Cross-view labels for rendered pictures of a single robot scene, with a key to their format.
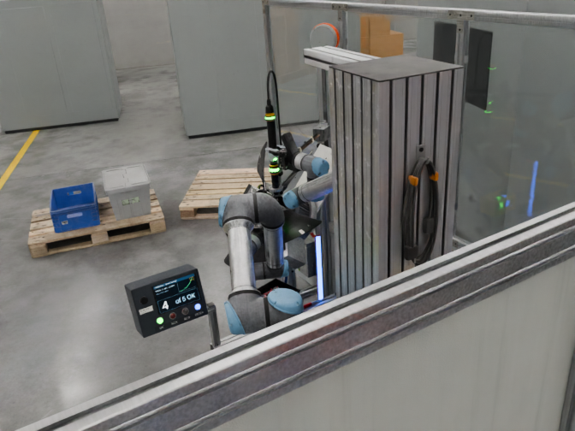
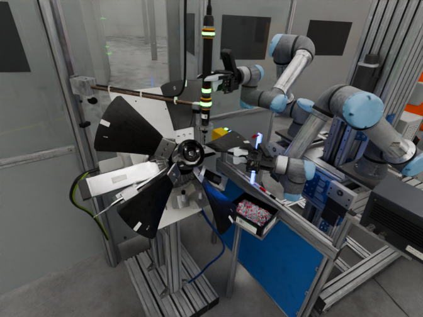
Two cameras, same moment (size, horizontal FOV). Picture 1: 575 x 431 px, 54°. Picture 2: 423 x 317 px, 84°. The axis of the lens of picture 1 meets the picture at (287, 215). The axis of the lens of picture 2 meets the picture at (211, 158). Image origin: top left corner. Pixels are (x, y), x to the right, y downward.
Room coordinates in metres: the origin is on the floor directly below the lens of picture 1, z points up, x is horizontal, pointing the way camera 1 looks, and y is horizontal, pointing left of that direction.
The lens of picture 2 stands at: (2.55, 0.97, 1.70)
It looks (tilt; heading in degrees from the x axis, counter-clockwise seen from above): 31 degrees down; 263
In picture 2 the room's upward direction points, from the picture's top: 3 degrees clockwise
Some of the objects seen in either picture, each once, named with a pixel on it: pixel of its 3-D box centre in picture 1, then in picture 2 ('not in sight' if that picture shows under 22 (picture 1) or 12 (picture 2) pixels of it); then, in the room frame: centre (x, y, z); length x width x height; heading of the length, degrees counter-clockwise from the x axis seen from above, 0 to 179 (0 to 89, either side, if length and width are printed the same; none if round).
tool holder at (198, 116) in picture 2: (275, 179); (203, 116); (2.48, 0.04, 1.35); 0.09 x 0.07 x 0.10; 154
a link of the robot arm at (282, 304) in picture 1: (284, 310); (383, 144); (1.60, 0.03, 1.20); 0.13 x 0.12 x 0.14; 94
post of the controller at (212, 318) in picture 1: (213, 324); (344, 230); (1.90, 0.33, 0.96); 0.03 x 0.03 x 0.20; 29
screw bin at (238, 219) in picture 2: (271, 299); (252, 212); (2.22, 0.10, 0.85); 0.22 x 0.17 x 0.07; 133
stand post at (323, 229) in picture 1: (323, 284); (155, 215); (2.75, -0.18, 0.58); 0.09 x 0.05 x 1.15; 29
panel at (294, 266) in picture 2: not in sight; (255, 241); (2.11, -0.04, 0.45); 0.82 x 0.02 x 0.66; 119
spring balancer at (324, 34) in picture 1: (324, 38); not in sight; (3.12, -0.27, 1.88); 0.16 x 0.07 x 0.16; 64
